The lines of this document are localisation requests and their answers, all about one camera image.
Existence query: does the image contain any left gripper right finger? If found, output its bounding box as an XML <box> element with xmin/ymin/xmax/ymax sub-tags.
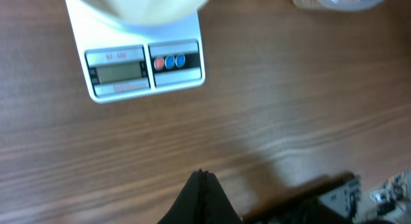
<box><xmin>202</xmin><ymin>171</ymin><xmax>243</xmax><ymax>224</ymax></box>

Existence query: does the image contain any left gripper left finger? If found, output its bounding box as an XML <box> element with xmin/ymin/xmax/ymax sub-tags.
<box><xmin>158</xmin><ymin>169</ymin><xmax>203</xmax><ymax>224</ymax></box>

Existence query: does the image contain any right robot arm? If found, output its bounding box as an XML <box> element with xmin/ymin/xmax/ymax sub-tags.
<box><xmin>243</xmin><ymin>170</ymin><xmax>410</xmax><ymax>224</ymax></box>

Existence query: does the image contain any white digital kitchen scale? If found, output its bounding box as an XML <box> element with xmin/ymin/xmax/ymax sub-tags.
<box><xmin>66</xmin><ymin>0</ymin><xmax>206</xmax><ymax>103</ymax></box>

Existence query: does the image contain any white round bowl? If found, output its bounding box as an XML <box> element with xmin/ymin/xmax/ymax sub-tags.
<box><xmin>79</xmin><ymin>0</ymin><xmax>209</xmax><ymax>26</ymax></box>

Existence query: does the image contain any clear plastic container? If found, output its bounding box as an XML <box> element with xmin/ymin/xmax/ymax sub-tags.
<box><xmin>318</xmin><ymin>0</ymin><xmax>384</xmax><ymax>12</ymax></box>

